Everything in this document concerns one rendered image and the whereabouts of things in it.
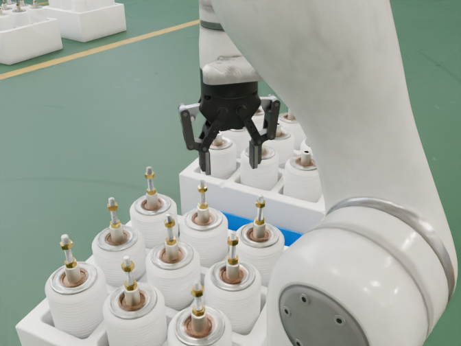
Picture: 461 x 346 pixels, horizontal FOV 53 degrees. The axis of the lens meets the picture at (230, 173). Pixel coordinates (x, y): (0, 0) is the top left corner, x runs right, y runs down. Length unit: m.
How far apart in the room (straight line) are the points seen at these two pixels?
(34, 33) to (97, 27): 0.49
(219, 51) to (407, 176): 0.33
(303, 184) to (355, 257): 0.84
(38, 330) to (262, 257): 0.40
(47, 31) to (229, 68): 2.57
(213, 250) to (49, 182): 0.83
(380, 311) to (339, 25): 0.14
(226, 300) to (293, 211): 0.40
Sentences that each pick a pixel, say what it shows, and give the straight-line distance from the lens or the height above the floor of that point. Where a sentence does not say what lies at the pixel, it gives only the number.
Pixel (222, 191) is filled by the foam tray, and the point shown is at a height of 0.16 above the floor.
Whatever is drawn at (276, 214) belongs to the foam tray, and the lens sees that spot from 1.12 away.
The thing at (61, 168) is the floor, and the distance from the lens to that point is 1.68.
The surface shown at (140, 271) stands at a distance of 0.90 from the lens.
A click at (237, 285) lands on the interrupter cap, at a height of 0.25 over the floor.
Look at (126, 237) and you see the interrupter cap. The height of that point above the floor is 0.25.
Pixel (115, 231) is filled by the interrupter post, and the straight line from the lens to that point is 0.86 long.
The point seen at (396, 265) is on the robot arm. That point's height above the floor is 0.62.
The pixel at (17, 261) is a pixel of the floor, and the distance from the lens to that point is 1.31.
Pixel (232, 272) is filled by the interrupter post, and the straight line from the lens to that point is 0.77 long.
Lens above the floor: 0.79
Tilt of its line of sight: 31 degrees down
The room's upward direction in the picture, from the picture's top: straight up
